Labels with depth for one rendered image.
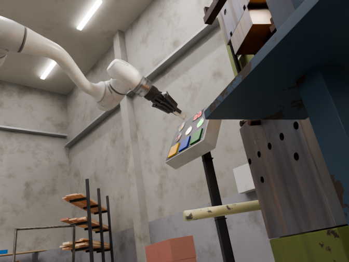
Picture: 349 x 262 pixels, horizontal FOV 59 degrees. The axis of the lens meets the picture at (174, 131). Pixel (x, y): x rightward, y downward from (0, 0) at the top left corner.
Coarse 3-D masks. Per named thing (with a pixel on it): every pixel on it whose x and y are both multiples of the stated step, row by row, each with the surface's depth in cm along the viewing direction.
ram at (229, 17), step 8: (232, 0) 139; (240, 0) 132; (248, 0) 125; (256, 0) 125; (264, 0) 125; (224, 8) 148; (232, 8) 140; (240, 8) 132; (224, 16) 149; (232, 16) 141; (240, 16) 133; (224, 24) 150; (232, 24) 141; (224, 32) 150; (232, 32) 142
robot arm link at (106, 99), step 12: (24, 36) 110; (36, 36) 114; (24, 48) 112; (36, 48) 115; (48, 48) 118; (60, 48) 122; (60, 60) 123; (72, 60) 128; (72, 72) 130; (84, 84) 139; (96, 84) 146; (108, 84) 147; (96, 96) 146; (108, 96) 146; (120, 96) 148; (108, 108) 153
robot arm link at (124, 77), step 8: (112, 64) 139; (120, 64) 139; (128, 64) 142; (112, 72) 140; (120, 72) 139; (128, 72) 140; (136, 72) 142; (112, 80) 143; (120, 80) 141; (128, 80) 141; (136, 80) 142; (112, 88) 145; (120, 88) 144; (128, 88) 144
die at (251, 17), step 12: (252, 12) 126; (264, 12) 127; (240, 24) 133; (252, 24) 124; (264, 24) 125; (240, 36) 134; (252, 36) 131; (264, 36) 132; (240, 48) 137; (252, 48) 139
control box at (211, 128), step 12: (204, 108) 169; (192, 120) 174; (204, 120) 160; (216, 120) 159; (180, 132) 179; (192, 132) 164; (204, 132) 151; (216, 132) 155; (180, 144) 168; (192, 144) 155; (204, 144) 150; (180, 156) 163; (192, 156) 160
